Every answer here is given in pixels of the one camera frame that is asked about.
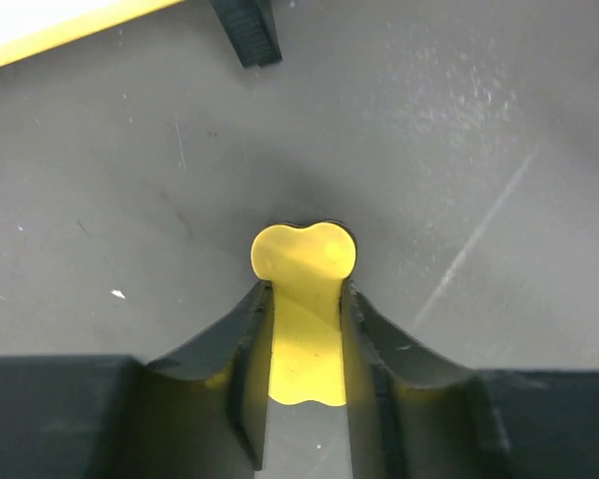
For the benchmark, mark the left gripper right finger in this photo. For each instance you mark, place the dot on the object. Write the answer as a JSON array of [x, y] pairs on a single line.
[[413, 413]]

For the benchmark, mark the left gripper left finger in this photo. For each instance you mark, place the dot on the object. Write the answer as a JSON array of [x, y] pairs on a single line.
[[199, 411]]

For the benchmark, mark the yellow bone-shaped eraser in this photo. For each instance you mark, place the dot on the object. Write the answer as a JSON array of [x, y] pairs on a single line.
[[307, 268]]

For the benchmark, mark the yellow-framed whiteboard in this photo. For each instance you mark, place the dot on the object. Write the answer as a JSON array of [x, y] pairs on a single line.
[[31, 27]]

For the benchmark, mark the black whiteboard clip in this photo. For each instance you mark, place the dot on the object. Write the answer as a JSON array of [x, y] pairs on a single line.
[[250, 28]]

